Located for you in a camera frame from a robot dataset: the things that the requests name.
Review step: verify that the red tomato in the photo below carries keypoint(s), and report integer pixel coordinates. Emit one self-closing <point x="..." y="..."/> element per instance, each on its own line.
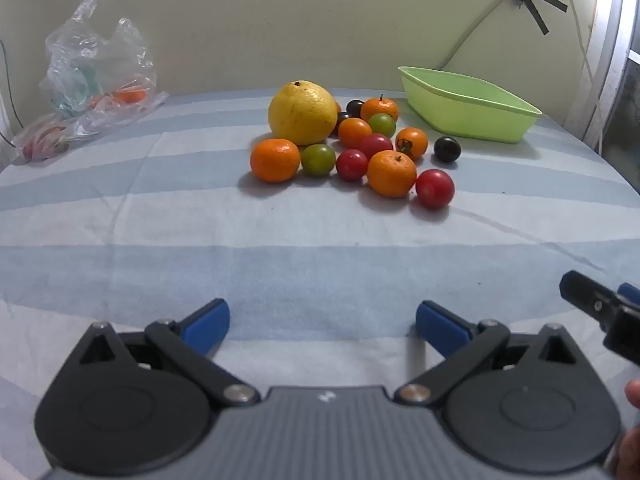
<point x="376" y="144"/>
<point x="435" y="188"/>
<point x="351" y="165"/>

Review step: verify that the light green plastic basin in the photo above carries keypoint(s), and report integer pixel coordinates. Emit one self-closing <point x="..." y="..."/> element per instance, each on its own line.
<point x="465" y="105"/>

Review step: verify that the orange tomato with green calyx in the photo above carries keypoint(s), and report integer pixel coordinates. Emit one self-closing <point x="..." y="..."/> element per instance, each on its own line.
<point x="414" y="141"/>

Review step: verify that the blue striped cloth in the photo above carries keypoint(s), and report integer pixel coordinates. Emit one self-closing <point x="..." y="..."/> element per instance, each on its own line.
<point x="200" y="250"/>

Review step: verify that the plastic bag of red fruit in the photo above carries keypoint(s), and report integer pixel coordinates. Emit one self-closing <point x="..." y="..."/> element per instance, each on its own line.
<point x="42" y="140"/>

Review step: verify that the dark purple plum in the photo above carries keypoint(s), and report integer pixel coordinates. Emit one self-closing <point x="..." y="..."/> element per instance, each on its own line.
<point x="354" y="108"/>
<point x="341" y="121"/>
<point x="447" y="149"/>

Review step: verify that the window with white frame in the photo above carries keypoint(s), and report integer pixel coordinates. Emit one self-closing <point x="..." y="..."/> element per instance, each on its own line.
<point x="617" y="35"/>

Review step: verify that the large yellow grapefruit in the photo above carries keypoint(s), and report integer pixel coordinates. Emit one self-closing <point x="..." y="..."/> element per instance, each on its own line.
<point x="302" y="112"/>

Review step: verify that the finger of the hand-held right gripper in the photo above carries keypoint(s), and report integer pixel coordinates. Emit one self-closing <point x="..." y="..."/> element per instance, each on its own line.
<point x="629" y="293"/>
<point x="585" y="292"/>

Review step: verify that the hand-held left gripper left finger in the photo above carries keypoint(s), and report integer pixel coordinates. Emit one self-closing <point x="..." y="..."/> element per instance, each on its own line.
<point x="207" y="324"/>

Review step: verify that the mandarin orange with stem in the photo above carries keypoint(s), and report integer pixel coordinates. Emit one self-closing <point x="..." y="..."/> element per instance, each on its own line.
<point x="380" y="106"/>

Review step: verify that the person's right hand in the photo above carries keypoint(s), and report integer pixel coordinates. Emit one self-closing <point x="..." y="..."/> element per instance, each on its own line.
<point x="634" y="394"/>

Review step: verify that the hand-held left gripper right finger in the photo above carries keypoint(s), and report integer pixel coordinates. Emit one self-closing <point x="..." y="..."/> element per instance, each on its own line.
<point x="440" y="324"/>

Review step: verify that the clear plastic bag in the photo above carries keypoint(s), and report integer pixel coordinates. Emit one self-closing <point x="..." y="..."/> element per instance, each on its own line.
<point x="95" y="65"/>

